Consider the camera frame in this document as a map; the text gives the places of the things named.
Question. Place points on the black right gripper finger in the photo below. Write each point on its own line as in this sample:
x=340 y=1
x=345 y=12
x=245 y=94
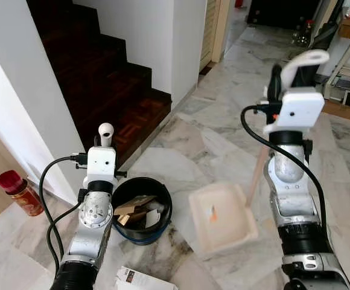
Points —
x=276 y=74
x=308 y=75

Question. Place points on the white printed paper box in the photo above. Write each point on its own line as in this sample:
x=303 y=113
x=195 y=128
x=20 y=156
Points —
x=136 y=281

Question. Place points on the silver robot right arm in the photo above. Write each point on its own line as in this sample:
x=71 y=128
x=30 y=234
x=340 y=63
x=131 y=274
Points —
x=292 y=205

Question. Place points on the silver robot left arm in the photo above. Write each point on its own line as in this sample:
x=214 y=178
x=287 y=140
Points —
x=93 y=211

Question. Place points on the long black bag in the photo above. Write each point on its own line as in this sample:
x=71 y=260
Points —
x=329 y=33

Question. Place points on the brown wooden plank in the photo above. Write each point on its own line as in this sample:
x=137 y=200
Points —
x=347 y=112

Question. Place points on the brown cardboard scrap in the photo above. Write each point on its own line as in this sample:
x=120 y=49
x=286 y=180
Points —
x=136 y=205

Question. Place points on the dark wooden staircase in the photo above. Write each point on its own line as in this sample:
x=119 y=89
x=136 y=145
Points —
x=102 y=66

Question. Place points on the white paper scrap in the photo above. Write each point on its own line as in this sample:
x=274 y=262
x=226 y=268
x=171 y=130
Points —
x=154 y=219

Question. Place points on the black round waste bin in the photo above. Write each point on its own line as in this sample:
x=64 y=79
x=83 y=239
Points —
x=163 y=225

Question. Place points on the small orange scrap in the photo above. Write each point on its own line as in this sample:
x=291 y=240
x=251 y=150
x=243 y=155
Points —
x=213 y=212

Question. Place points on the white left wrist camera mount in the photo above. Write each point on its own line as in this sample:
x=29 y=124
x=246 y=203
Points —
x=101 y=163

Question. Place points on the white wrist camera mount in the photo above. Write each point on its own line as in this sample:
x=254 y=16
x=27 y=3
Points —
x=302 y=112
x=101 y=163

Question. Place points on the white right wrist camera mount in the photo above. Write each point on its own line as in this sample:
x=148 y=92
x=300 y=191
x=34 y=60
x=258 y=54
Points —
x=302 y=112

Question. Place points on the white metal frame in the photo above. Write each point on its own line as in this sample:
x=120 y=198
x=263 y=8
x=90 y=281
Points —
x=344 y=81

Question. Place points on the light wooden door frame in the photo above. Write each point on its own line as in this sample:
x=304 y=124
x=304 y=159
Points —
x=214 y=30

